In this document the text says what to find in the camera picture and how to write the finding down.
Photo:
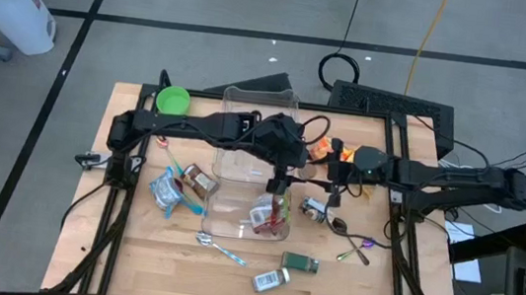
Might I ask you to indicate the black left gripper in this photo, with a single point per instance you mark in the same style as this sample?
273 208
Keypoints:
283 142

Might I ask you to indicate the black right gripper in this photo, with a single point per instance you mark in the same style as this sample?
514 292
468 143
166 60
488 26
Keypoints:
339 173

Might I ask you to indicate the small jar brown lid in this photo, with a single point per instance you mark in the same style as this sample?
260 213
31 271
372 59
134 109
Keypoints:
309 171

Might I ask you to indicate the dark-label spice jar gold cap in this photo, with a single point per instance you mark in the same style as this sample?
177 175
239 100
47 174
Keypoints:
315 210

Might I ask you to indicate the brown spice jar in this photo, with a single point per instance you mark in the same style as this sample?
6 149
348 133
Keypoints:
198 180

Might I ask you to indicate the blue ramen packet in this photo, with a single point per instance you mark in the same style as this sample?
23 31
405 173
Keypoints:
164 191

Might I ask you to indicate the green plastic bowl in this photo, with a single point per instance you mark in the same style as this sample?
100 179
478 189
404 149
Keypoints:
174 101

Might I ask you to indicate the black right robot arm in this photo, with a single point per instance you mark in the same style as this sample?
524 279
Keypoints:
463 177

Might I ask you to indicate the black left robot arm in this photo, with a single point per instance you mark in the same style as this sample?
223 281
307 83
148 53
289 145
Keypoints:
171 124

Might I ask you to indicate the orange ramen packet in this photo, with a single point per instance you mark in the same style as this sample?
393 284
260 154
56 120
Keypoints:
318 149

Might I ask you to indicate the clear three-compartment plastic bin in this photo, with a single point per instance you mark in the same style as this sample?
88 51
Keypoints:
236 204

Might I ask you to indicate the dark brown spoon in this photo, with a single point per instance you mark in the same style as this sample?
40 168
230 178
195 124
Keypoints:
341 224

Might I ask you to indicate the white-label spice jar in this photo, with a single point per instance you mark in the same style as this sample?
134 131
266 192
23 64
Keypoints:
270 280

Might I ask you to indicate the black mesh computer case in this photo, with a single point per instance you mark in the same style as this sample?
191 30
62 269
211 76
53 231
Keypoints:
387 102

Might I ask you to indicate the black desk base bar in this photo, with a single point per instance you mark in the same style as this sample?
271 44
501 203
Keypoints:
480 244

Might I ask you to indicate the white paper sheet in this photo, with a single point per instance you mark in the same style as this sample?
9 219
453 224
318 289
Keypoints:
467 270

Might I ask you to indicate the silver clamp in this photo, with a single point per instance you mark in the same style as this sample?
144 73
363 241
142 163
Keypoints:
92 160

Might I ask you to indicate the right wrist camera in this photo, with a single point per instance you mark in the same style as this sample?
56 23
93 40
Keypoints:
371 160

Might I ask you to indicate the black aluminium table frame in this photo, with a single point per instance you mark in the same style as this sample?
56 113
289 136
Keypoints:
209 95

